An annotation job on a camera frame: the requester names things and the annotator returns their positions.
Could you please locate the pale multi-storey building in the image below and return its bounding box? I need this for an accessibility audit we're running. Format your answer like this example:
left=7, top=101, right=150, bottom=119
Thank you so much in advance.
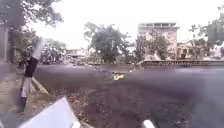
left=136, top=22, right=181, bottom=61

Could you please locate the bare dirt verge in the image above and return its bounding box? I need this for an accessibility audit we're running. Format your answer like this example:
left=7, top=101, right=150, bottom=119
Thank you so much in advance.
left=0, top=62, right=54, bottom=128

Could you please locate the pale stone kerb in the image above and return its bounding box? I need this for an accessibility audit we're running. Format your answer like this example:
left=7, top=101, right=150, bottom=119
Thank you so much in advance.
left=31, top=76, right=50, bottom=96

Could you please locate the black and white pole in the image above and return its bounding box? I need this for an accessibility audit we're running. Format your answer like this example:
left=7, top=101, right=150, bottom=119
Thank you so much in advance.
left=17, top=36, right=46, bottom=113

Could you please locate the low stone wall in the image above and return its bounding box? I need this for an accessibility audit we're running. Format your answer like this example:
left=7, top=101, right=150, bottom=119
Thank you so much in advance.
left=141, top=59, right=224, bottom=68

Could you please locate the green bush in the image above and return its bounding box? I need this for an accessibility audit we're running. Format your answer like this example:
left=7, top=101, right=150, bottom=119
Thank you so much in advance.
left=39, top=37, right=70, bottom=65

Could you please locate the dark asphalt road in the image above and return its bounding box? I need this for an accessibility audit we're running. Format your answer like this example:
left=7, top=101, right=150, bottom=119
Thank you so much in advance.
left=33, top=62, right=224, bottom=128

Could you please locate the small tree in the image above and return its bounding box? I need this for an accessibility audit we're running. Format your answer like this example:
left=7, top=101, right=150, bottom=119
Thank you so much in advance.
left=132, top=29, right=172, bottom=62

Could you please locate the low distant building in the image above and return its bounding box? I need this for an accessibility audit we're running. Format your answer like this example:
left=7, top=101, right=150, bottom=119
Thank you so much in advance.
left=65, top=48, right=88, bottom=60

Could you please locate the yellow object on road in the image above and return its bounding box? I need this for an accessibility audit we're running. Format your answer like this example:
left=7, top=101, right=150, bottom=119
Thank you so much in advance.
left=112, top=73, right=127, bottom=82

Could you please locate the group of trees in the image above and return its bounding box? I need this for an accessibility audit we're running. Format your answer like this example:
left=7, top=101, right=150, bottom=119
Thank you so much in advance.
left=187, top=5, right=224, bottom=60

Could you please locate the large dark tree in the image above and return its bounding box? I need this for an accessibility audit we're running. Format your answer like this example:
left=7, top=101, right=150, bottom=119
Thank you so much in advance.
left=0, top=0, right=65, bottom=64

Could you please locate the broad green tree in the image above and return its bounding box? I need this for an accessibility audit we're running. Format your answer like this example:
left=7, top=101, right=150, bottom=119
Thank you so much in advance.
left=83, top=21, right=133, bottom=65

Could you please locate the robot's own part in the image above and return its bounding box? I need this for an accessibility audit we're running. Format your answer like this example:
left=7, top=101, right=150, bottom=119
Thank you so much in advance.
left=71, top=119, right=81, bottom=128
left=142, top=119, right=156, bottom=128

